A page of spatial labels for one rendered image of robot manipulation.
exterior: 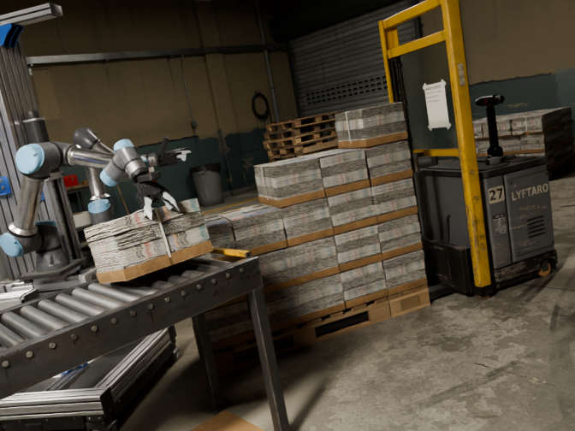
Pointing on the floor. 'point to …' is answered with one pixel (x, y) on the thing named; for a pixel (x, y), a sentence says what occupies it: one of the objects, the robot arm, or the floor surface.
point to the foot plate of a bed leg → (217, 408)
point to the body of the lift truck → (499, 214)
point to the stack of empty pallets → (311, 127)
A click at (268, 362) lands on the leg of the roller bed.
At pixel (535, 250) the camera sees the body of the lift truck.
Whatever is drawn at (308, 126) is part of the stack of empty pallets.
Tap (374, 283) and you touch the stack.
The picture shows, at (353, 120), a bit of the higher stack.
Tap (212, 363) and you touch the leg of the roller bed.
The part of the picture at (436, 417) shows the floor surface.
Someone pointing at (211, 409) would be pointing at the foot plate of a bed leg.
